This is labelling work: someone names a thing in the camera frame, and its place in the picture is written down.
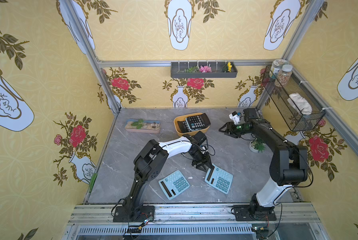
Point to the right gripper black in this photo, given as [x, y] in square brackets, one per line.
[233, 128]

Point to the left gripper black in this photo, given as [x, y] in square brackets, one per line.
[203, 160]

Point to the light blue calculator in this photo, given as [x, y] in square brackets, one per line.
[188, 126]
[219, 179]
[174, 184]

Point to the large black calculator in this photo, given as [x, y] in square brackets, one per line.
[199, 121]

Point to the small black calculator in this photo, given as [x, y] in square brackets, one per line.
[182, 127]

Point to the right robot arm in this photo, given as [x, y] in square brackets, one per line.
[288, 167]

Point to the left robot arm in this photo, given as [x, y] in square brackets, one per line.
[150, 161]

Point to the yellow storage box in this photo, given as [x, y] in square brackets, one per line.
[182, 118]

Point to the small potted green plant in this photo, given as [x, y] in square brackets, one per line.
[257, 145]

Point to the pink artificial flower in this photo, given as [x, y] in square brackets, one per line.
[205, 69]

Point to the glass jar with nuts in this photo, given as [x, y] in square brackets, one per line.
[283, 76]

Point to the white crumpled cloth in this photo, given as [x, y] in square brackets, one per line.
[300, 104]

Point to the pink tray with plants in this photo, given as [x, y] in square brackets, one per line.
[143, 126]

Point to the glass jar patterned lid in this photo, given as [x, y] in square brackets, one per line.
[276, 67]

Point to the small circuit board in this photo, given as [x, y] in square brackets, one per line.
[133, 230]

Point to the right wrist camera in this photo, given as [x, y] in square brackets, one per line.
[236, 117]

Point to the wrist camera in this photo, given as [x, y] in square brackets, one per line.
[200, 138]
[236, 117]

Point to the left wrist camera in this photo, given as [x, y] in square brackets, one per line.
[200, 138]

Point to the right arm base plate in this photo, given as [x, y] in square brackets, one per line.
[254, 213]

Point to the grey wall shelf tray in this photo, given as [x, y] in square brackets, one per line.
[190, 69]

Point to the black wire wall basket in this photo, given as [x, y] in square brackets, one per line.
[278, 111]

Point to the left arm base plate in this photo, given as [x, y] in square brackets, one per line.
[123, 215]

